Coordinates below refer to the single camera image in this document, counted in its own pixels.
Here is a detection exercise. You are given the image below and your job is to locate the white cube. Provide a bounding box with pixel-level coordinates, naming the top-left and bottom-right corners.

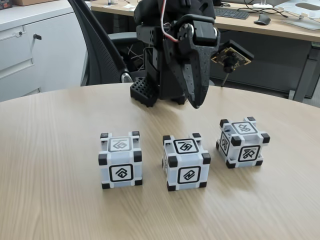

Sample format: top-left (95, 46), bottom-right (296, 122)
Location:
top-left (216, 116), bottom-right (272, 169)
top-left (161, 133), bottom-right (212, 193)
top-left (98, 130), bottom-right (144, 190)

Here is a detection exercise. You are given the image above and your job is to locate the black keyboard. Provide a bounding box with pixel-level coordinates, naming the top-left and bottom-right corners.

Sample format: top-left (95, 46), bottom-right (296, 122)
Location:
top-left (213, 6), bottom-right (251, 20)

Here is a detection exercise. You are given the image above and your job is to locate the black computer mouse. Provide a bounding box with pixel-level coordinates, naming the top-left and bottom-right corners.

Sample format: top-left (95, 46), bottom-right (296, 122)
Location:
top-left (253, 13), bottom-right (272, 26)

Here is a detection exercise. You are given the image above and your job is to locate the white round lamp base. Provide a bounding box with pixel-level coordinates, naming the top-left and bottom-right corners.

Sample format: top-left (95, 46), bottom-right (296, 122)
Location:
top-left (251, 0), bottom-right (275, 9)

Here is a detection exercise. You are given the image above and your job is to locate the wooden office desk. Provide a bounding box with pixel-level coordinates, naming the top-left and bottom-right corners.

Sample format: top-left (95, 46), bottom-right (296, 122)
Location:
top-left (91, 0), bottom-right (320, 103)

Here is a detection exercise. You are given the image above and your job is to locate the grey laptop stand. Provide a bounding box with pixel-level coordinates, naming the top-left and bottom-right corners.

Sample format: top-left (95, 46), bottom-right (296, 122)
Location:
top-left (274, 0), bottom-right (320, 31)

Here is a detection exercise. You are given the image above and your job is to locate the black mesh office chair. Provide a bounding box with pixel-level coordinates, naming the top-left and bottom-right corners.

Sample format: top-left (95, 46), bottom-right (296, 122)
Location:
top-left (67, 0), bottom-right (148, 87)

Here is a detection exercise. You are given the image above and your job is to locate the white cube, diamond spiral symbol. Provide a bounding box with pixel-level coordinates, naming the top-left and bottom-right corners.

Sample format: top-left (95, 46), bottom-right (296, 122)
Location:
top-left (98, 130), bottom-right (144, 190)

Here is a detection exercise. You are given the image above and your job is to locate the white drawer cabinet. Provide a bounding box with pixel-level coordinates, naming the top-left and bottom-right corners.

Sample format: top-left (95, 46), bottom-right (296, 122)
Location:
top-left (0, 4), bottom-right (88, 102)

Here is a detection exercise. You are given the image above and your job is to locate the brown cardboard box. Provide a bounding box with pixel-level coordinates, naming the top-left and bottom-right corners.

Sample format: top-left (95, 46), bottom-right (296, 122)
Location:
top-left (14, 0), bottom-right (59, 7)

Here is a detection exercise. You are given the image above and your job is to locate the thin camera cable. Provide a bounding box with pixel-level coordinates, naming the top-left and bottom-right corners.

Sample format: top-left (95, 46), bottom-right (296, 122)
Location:
top-left (220, 71), bottom-right (230, 88)

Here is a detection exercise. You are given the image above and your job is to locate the wrist camera board with mount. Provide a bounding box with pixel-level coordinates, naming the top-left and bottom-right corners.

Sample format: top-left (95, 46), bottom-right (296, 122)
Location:
top-left (210, 39), bottom-right (255, 74)

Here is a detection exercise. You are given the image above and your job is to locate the white and red servo cable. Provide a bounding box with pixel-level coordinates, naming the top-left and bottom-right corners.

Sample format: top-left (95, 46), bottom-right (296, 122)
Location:
top-left (159, 0), bottom-right (182, 43)

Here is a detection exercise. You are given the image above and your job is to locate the thin wire bundle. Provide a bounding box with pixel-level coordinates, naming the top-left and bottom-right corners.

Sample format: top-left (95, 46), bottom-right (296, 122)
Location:
top-left (124, 43), bottom-right (147, 72)

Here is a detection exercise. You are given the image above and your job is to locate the black desk cable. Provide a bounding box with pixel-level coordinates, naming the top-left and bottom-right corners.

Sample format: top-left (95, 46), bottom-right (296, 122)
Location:
top-left (236, 6), bottom-right (289, 19)

